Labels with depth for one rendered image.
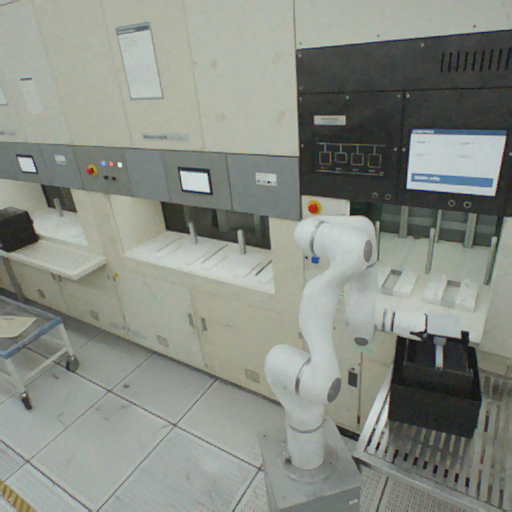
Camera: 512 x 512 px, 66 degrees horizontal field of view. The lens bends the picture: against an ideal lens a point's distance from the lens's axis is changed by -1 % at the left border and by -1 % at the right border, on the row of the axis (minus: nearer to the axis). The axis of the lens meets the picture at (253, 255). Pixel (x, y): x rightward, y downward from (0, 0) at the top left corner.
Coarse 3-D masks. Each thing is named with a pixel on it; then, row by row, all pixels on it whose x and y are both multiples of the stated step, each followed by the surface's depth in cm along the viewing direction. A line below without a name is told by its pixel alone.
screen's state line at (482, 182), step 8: (416, 176) 140; (424, 176) 138; (432, 176) 137; (440, 176) 136; (448, 176) 134; (456, 176) 133; (464, 176) 132; (456, 184) 134; (464, 184) 133; (472, 184) 131; (480, 184) 130; (488, 184) 129
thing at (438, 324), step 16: (432, 320) 131; (448, 320) 131; (448, 336) 124; (464, 336) 140; (464, 352) 139; (416, 368) 129; (432, 368) 125; (464, 368) 135; (416, 384) 132; (432, 384) 129; (448, 384) 127; (464, 384) 125
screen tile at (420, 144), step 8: (416, 144) 135; (424, 144) 134; (432, 144) 133; (440, 144) 131; (448, 152) 131; (416, 160) 138; (424, 160) 136; (432, 160) 135; (440, 160) 133; (448, 160) 132; (416, 168) 139; (424, 168) 137; (432, 168) 136; (440, 168) 135; (448, 168) 133
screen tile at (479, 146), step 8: (456, 144) 129; (464, 144) 128; (472, 144) 126; (480, 144) 125; (488, 144) 124; (456, 152) 130; (464, 152) 129; (472, 152) 127; (480, 152) 126; (488, 152) 125; (496, 152) 124; (456, 160) 131; (464, 160) 130; (472, 160) 128; (480, 160) 127; (488, 160) 126; (496, 160) 125; (456, 168) 132; (464, 168) 131; (472, 168) 129; (480, 168) 128; (488, 168) 127
